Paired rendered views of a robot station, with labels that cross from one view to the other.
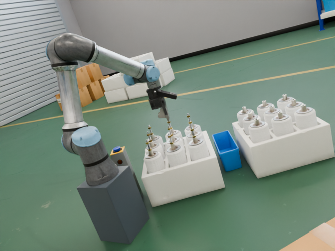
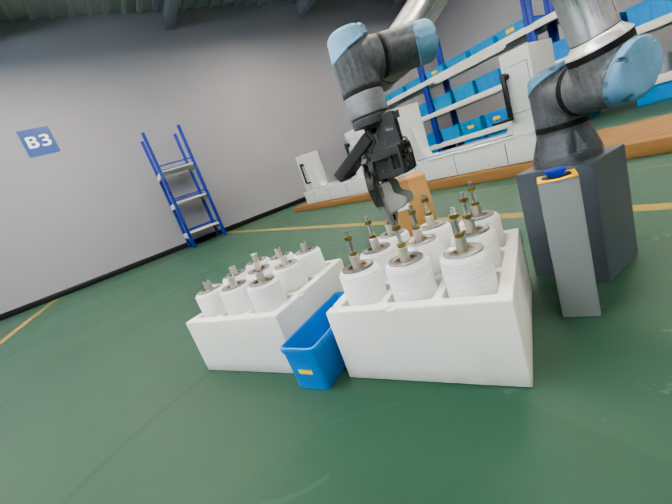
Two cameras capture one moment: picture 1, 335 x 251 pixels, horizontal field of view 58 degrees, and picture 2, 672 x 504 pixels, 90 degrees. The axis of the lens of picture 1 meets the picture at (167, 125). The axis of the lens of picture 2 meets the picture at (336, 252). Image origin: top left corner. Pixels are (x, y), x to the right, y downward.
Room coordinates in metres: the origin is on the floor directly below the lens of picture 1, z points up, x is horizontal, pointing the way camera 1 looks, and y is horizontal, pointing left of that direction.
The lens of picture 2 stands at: (2.32, 0.20, 0.48)
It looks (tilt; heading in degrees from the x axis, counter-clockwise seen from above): 13 degrees down; 209
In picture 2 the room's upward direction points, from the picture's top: 20 degrees counter-clockwise
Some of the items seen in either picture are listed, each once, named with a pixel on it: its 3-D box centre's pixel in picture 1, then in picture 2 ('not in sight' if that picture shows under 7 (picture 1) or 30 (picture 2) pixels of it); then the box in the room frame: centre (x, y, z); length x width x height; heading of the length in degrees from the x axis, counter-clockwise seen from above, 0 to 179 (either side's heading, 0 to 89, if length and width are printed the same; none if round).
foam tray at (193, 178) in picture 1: (181, 166); (437, 299); (1.55, 0.00, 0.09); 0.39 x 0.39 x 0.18; 85
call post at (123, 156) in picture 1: (127, 176); (568, 246); (1.50, 0.29, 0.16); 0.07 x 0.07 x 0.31; 85
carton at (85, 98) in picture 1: (79, 97); not in sight; (5.22, 1.30, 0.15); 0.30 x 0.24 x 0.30; 56
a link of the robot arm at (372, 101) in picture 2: (153, 83); (367, 107); (1.66, 0.00, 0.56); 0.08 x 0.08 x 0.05
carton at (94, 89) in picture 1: (90, 91); not in sight; (5.49, 1.12, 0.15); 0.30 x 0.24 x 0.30; 58
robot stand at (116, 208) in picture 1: (114, 203); (576, 214); (1.26, 0.35, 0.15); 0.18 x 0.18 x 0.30; 57
